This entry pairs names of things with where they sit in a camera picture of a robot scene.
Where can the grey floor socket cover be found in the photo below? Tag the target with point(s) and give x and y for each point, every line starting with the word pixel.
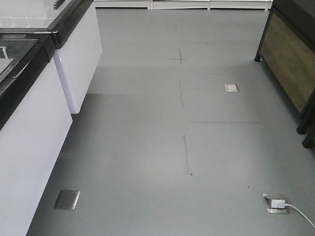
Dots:
pixel 67 199

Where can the white chest freezer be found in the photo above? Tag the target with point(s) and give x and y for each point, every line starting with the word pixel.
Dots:
pixel 73 27
pixel 34 122

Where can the open floor power socket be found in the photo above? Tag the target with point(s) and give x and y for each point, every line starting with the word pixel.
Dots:
pixel 276 203

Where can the black wooden produce stand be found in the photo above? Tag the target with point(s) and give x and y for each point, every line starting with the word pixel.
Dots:
pixel 287 48

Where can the white supermarket shelf unit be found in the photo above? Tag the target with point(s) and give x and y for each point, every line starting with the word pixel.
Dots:
pixel 186 4

